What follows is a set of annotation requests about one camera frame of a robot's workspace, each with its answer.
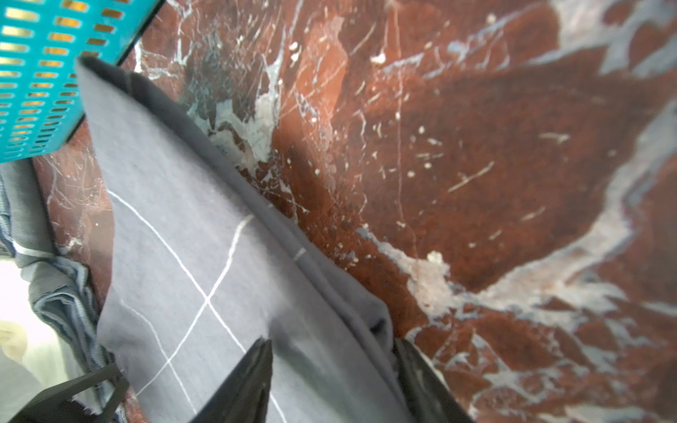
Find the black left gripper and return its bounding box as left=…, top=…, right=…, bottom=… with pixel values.
left=10, top=364, right=130, bottom=423

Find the plain grey folded pillowcase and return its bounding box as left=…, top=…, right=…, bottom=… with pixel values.
left=1, top=160, right=112, bottom=380

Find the dark grey checked pillowcase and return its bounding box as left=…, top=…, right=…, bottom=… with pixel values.
left=76, top=57, right=412, bottom=422

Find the beige grey striped pillowcase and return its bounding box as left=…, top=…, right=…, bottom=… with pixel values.
left=1, top=258, right=70, bottom=422

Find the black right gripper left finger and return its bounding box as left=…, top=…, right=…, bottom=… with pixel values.
left=191, top=338, right=273, bottom=423

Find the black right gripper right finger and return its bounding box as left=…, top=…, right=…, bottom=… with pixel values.
left=394, top=338, right=474, bottom=423

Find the teal plastic basket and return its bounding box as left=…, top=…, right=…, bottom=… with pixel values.
left=1, top=0, right=160, bottom=162

